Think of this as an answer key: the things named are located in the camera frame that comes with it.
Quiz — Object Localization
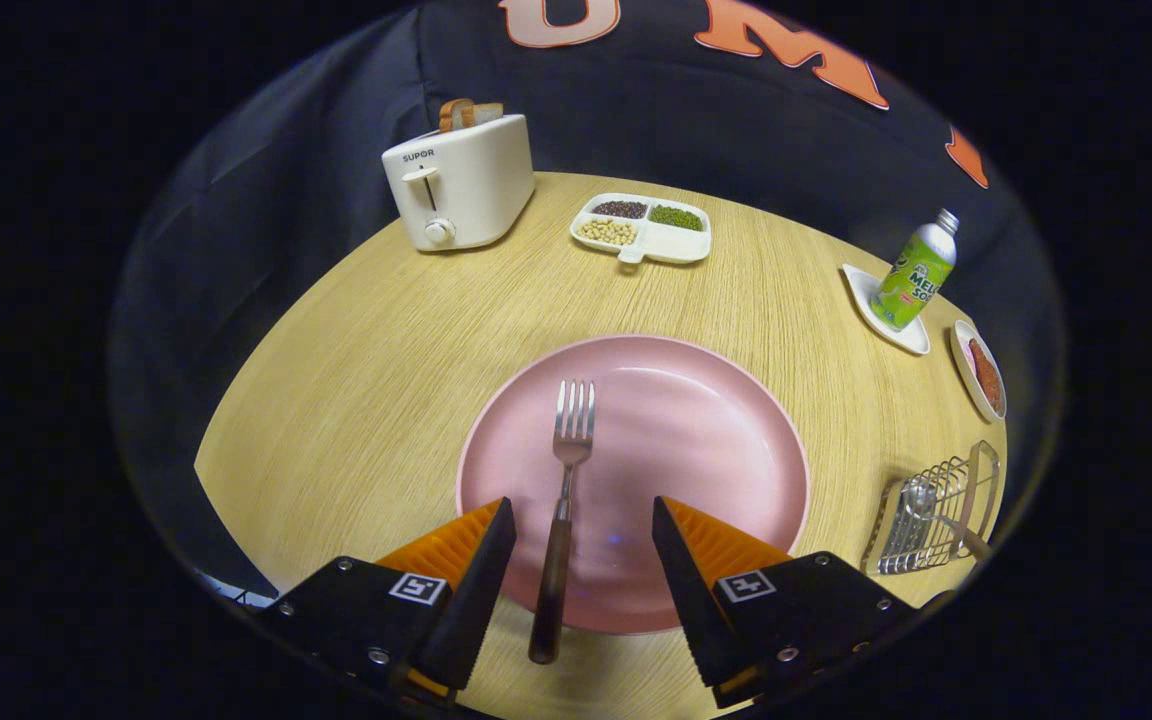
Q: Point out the pink round plate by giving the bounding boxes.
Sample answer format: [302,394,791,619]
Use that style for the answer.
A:
[455,334,811,635]

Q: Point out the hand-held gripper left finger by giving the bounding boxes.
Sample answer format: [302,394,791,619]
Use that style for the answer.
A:
[256,497,519,706]

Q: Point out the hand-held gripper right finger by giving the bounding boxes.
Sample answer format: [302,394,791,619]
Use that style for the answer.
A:
[651,495,937,710]

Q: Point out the toast slices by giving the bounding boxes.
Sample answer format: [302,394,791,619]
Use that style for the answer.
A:
[438,98,505,133]

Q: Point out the metal fork wooden handle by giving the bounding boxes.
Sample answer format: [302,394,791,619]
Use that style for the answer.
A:
[528,379,597,665]

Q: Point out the white toaster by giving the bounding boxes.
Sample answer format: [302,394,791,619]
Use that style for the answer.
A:
[381,113,537,253]

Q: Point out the white divided bean dish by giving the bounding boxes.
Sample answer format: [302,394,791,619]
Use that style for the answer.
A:
[569,192,713,266]

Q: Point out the green soda bottle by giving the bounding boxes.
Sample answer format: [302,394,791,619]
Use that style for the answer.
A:
[870,208,960,332]

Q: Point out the white plate with meat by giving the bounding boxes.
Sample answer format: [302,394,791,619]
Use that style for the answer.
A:
[950,319,1008,423]

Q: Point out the metal wire basket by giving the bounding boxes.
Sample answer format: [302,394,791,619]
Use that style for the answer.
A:
[861,440,1001,576]

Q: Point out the white square coaster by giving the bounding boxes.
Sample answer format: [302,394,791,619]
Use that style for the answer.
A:
[841,263,932,356]

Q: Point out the metal spoon wooden handle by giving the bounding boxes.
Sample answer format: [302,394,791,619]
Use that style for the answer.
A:
[901,478,994,563]

